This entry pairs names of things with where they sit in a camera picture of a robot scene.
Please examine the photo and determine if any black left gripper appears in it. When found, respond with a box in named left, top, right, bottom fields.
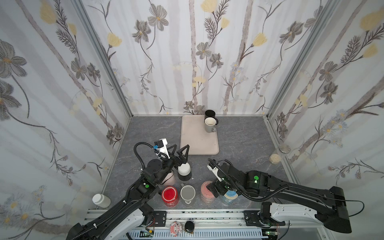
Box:
left=154, top=143, right=188, bottom=185

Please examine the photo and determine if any pink glass mug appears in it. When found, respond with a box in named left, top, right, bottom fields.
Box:
left=201, top=181, right=216, bottom=204

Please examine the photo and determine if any blue mug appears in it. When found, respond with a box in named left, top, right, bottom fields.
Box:
left=221, top=190, right=239, bottom=206

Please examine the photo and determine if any grey mug white inside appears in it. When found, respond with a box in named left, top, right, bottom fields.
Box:
left=205, top=117, right=218, bottom=133

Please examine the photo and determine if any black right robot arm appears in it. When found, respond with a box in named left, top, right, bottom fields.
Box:
left=207, top=159, right=352, bottom=234

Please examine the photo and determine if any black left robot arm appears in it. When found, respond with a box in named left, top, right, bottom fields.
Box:
left=67, top=141, right=190, bottom=240

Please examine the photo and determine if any black and white mug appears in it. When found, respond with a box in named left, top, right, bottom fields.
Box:
left=178, top=163, right=192, bottom=182

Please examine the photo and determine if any grey mug white rim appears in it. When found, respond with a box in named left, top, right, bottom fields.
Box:
left=180, top=184, right=196, bottom=205

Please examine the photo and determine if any pale pink mug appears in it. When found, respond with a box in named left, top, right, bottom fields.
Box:
left=162, top=170, right=176, bottom=187

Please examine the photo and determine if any red mug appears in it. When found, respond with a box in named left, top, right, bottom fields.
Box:
left=159, top=186, right=179, bottom=208

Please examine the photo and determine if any beige rectangular tray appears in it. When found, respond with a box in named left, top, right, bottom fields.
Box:
left=181, top=115, right=219, bottom=156

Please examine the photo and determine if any black round knob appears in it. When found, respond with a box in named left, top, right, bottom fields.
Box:
left=184, top=221, right=195, bottom=234

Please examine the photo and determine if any pink figurine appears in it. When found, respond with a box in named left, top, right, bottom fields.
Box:
left=170, top=222, right=183, bottom=237

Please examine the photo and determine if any beige round sponge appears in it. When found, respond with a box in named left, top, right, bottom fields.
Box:
left=269, top=154, right=282, bottom=165

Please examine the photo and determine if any white plastic bottle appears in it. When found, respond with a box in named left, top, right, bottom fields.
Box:
left=92, top=194, right=111, bottom=209

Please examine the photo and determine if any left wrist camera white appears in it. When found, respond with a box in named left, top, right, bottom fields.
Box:
left=154, top=138, right=170, bottom=160

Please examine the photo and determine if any aluminium rail frame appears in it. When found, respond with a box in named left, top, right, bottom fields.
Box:
left=80, top=208, right=331, bottom=240

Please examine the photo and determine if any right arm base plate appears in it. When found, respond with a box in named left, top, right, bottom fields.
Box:
left=244, top=210, right=286, bottom=229

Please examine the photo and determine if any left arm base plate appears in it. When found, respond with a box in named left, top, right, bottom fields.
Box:
left=143, top=211, right=167, bottom=228

